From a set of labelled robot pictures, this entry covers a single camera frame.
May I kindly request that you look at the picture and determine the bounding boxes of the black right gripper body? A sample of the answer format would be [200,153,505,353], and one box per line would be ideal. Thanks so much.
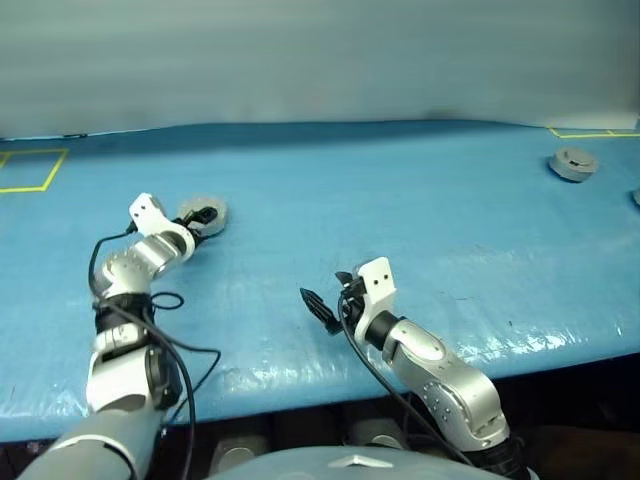
[338,281,369,339]

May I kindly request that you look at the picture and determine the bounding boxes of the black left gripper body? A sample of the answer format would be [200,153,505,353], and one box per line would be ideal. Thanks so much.
[171,214,209,249]

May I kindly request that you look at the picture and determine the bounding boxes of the round silver motor lid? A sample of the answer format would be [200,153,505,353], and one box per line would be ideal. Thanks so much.
[177,198,227,217]

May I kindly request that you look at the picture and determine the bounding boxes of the silver motor housing copper windings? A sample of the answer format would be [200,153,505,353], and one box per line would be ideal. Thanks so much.
[177,198,232,239]

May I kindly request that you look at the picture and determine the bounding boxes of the grey round motor unit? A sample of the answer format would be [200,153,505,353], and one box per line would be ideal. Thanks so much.
[545,145,598,184]

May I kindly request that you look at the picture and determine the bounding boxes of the blue plastic table cover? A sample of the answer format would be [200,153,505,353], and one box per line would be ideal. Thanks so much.
[0,119,640,444]

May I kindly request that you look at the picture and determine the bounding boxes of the grey rounded cylinder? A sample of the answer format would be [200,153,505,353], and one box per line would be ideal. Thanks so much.
[346,421,402,449]
[208,433,270,464]

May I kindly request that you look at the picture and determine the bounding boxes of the grey robot torso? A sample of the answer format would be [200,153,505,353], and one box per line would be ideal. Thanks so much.
[204,445,482,480]

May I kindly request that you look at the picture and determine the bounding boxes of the yellow tape rectangle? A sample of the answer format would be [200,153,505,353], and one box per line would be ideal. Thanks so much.
[546,126,640,139]

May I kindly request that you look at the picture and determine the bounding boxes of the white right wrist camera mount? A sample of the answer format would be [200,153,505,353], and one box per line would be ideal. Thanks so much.
[355,256,400,349]

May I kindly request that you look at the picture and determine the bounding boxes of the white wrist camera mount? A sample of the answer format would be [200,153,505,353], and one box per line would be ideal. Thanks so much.
[128,191,197,264]
[355,256,400,349]

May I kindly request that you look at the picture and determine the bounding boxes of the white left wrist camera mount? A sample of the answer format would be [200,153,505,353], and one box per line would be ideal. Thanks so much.
[128,191,197,264]

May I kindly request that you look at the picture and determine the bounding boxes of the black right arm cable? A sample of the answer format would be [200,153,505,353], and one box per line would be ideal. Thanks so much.
[336,293,482,470]

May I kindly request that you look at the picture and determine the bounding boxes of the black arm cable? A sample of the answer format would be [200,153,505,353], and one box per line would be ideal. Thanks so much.
[88,227,223,480]
[336,293,482,470]

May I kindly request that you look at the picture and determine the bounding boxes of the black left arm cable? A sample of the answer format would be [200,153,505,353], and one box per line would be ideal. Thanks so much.
[88,227,223,480]

